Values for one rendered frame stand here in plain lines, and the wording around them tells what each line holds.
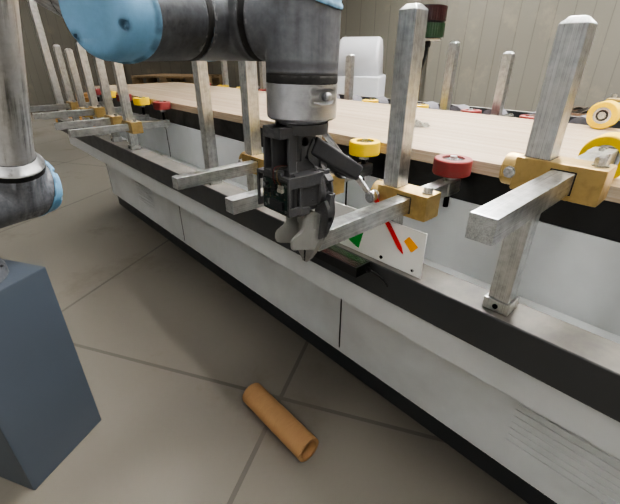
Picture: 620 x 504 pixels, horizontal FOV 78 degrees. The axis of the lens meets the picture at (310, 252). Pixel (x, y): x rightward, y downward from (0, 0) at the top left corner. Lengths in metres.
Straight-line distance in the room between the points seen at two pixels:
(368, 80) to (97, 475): 4.17
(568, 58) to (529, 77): 5.55
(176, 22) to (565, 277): 0.82
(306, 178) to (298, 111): 0.08
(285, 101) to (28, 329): 0.97
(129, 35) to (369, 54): 4.32
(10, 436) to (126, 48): 1.10
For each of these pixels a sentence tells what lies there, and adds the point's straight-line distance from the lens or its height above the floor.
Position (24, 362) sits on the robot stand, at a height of 0.39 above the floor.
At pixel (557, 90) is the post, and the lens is 0.65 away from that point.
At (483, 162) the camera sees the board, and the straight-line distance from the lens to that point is 0.92.
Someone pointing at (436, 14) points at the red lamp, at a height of 1.16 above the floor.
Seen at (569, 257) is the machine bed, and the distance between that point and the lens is 0.92.
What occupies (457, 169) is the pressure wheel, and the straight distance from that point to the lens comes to 0.87.
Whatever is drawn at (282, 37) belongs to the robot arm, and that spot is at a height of 1.12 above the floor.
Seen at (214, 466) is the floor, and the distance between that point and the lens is 1.35.
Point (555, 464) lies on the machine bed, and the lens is 1.21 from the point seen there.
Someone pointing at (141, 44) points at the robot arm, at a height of 1.11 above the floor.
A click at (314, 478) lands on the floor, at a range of 1.30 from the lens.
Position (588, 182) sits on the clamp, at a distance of 0.64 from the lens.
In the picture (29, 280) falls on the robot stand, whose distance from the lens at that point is 1.22.
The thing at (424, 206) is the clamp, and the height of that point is 0.85.
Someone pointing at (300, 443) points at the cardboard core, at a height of 0.07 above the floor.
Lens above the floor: 1.10
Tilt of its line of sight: 27 degrees down
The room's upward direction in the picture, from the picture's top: straight up
